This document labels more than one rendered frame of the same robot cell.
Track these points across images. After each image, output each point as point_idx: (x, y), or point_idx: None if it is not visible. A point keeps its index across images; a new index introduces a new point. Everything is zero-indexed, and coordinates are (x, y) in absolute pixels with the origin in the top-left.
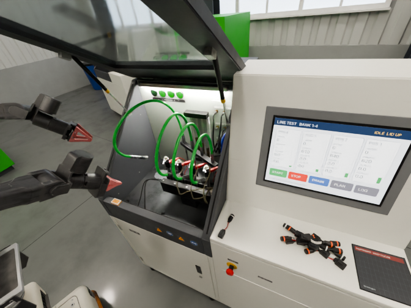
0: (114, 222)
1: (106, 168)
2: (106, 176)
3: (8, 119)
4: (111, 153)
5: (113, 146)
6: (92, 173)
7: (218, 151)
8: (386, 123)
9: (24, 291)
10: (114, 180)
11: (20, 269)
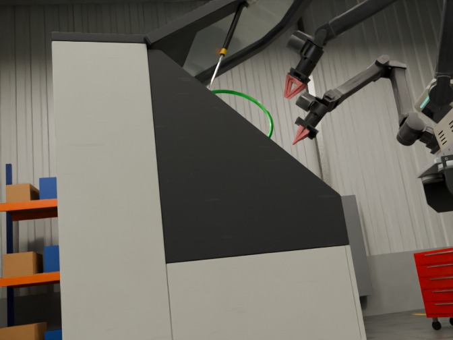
0: (354, 271)
1: (297, 160)
2: (298, 125)
3: (340, 34)
4: (274, 142)
5: (272, 119)
6: (305, 117)
7: None
8: None
9: (422, 182)
10: (296, 135)
11: (422, 170)
